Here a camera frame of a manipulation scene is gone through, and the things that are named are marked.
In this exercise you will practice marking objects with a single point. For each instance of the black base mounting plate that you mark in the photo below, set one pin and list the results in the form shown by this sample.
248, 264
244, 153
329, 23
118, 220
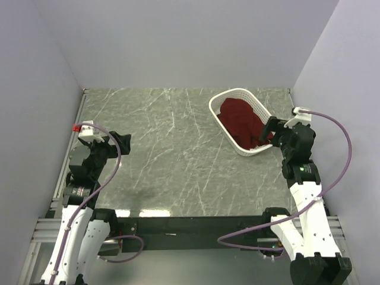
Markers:
178, 233

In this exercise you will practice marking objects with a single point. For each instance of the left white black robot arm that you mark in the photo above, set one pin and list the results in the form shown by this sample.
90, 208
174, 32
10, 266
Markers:
84, 228

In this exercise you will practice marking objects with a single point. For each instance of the aluminium extrusion rail frame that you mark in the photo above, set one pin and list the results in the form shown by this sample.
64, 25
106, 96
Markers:
180, 165

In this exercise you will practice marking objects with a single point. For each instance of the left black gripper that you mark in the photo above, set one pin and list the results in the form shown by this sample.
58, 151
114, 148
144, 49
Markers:
123, 141

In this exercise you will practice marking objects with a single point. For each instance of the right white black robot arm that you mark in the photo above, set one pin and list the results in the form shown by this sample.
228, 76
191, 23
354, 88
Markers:
314, 254

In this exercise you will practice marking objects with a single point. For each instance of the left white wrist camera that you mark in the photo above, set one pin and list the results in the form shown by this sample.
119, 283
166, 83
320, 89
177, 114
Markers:
88, 132

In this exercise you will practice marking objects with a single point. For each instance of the dark red t shirt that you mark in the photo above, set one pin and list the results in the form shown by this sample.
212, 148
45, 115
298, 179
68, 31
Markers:
239, 119

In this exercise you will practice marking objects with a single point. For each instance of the white plastic perforated basket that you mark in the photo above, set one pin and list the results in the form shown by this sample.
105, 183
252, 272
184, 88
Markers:
258, 108

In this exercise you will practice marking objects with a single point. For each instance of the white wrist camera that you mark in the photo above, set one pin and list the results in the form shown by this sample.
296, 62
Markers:
299, 117
88, 132

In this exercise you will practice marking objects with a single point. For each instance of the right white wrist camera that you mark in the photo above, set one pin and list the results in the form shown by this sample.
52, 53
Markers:
299, 117

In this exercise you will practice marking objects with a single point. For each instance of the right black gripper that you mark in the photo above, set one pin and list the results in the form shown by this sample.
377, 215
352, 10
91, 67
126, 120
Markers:
272, 125

